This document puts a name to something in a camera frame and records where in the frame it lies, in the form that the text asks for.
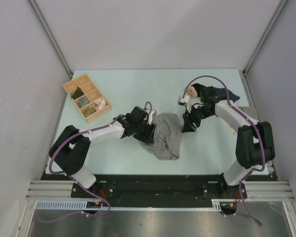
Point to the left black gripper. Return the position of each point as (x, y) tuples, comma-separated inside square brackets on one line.
[(148, 137)]

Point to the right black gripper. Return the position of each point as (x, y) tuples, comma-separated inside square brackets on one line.
[(188, 119)]

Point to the grey striped underwear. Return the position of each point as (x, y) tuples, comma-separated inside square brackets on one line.
[(167, 137)]

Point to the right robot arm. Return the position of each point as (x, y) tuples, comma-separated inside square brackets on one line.
[(254, 144)]

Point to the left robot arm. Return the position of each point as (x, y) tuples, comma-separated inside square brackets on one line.
[(69, 152)]

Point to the navy blue underwear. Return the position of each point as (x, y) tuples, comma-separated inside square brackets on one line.
[(222, 92)]

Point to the beige rolled cloth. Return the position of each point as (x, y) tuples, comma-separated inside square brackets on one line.
[(191, 92)]

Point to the black garment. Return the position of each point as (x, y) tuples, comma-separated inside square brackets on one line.
[(199, 88)]

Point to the pink white rolled cloth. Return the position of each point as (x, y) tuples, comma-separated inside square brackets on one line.
[(100, 103)]

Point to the wooden compartment organizer box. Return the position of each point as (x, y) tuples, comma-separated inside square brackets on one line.
[(87, 97)]

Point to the olive green rolled cloth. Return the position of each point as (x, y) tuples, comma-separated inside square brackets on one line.
[(88, 111)]

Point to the grey rolled cloth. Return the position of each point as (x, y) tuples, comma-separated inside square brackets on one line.
[(83, 101)]

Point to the dark green rolled cloth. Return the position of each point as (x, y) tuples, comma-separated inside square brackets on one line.
[(78, 93)]

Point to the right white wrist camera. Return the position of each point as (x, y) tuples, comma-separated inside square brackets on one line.
[(185, 101)]

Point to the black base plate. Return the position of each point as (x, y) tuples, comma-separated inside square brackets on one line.
[(203, 187)]

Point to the white slotted cable duct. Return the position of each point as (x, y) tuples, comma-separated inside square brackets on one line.
[(83, 205)]

